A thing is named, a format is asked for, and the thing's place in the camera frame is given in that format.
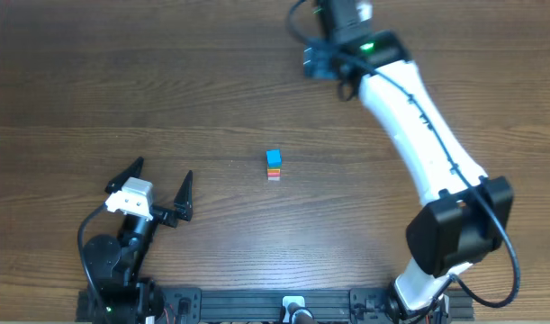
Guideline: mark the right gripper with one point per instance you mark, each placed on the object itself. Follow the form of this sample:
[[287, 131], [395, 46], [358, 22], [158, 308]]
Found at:
[[319, 63]]

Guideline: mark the blue cube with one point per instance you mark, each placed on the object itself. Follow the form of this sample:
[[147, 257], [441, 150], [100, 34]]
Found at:
[[273, 158]]

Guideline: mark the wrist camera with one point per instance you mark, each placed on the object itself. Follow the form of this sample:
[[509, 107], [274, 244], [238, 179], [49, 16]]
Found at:
[[365, 11], [130, 198]]

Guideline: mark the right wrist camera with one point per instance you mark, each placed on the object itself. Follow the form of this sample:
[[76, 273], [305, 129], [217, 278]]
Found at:
[[365, 11]]

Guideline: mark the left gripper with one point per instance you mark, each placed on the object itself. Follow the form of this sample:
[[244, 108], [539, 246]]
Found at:
[[164, 215]]

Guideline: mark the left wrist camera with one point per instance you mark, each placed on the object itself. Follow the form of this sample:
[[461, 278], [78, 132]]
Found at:
[[130, 198]]

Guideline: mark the mounting rail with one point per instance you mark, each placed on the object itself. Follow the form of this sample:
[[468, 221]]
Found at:
[[243, 306]]

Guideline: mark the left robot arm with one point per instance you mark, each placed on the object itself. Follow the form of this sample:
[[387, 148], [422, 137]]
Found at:
[[103, 261]]

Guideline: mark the orange cube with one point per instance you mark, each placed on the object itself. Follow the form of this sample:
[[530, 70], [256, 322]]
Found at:
[[274, 171]]

